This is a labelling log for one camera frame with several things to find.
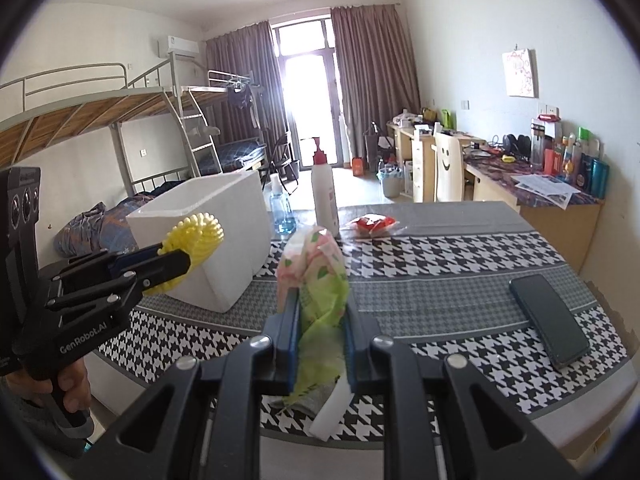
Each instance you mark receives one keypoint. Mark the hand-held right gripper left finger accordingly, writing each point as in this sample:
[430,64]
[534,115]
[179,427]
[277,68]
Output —
[294,340]

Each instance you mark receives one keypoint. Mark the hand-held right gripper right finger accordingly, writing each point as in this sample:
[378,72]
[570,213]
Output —
[349,345]

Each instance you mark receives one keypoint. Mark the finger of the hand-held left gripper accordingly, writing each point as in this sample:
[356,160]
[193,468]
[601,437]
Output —
[135,262]
[167,267]

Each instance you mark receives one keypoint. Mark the yellow ribbed sponge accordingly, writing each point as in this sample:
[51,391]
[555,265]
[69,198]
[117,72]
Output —
[200,237]

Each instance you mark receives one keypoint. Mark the grey towel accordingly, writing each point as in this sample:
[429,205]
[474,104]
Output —
[310,401]

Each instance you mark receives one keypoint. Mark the floral green cloth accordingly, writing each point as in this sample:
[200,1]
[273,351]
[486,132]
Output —
[320,280]

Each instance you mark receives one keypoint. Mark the white paper sheet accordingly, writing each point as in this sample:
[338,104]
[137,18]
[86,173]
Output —
[330,415]

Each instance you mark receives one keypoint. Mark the white foam box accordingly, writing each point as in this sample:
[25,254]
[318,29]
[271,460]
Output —
[235,220]

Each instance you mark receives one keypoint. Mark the person's left hand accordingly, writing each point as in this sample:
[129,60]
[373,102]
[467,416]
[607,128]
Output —
[75,380]

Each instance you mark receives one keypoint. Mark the blue patterned quilt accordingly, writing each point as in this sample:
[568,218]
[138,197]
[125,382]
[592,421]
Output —
[85,230]

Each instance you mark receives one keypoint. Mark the red snack packet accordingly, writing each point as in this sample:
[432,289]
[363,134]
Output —
[372,225]

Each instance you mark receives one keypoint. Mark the houndstooth tablecloth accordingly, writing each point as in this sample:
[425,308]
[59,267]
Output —
[450,270]

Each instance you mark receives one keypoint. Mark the clear water jug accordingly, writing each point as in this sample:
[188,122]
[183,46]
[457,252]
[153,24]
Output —
[281,210]

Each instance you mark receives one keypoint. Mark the small metal bunk bed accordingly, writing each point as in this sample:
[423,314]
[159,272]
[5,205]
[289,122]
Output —
[240,152]

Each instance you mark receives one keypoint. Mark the dark blue bedding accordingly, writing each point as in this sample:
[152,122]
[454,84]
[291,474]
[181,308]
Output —
[240,152]

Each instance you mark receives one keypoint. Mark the metal bunk ladder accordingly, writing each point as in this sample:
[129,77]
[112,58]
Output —
[200,130]

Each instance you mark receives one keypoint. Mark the white pump bottle red cap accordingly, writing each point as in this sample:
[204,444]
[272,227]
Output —
[324,195]

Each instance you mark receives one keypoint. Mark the black folding chair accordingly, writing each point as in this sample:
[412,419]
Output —
[284,157]

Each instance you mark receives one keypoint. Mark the large metal bunk bed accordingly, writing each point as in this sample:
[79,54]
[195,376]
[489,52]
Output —
[75,110]

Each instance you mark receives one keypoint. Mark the grey floor bucket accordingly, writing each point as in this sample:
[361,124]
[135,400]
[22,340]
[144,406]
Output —
[390,184]

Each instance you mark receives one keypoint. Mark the orange bag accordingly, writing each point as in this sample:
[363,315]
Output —
[357,167]

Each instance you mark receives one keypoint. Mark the dark hanging clothes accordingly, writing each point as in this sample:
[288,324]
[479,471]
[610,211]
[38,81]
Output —
[241,97]

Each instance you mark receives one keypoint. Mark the wooden desk with drawers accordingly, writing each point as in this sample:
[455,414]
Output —
[422,170]

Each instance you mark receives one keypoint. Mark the black trolley bag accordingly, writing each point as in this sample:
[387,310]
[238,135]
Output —
[372,147]

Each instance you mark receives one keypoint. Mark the black smartphone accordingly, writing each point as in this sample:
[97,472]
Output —
[547,320]

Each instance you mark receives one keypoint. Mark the wooden chair with smiley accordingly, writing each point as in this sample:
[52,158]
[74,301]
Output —
[447,170]

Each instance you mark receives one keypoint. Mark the glass balcony door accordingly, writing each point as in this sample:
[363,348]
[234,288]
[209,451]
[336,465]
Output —
[307,100]

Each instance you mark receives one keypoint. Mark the brown curtain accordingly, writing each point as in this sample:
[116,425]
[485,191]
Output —
[375,70]
[240,60]

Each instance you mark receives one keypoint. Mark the white air conditioner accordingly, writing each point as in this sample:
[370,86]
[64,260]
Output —
[177,46]

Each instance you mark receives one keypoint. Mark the wooden desk with patterned cover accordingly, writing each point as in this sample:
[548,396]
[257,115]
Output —
[555,230]

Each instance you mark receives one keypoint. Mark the green bag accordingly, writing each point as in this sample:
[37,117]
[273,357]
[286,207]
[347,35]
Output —
[447,120]

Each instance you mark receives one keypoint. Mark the printed papers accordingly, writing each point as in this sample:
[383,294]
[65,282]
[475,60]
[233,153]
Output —
[545,187]

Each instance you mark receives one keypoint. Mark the black headphones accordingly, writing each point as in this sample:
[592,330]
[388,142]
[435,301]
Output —
[515,144]

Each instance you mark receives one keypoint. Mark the group of toiletry bottles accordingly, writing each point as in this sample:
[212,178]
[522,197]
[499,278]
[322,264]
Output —
[575,160]

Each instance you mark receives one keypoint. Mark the white wall socket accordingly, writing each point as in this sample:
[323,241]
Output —
[547,109]

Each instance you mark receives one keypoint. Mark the pink wall picture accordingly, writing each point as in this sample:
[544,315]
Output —
[520,72]

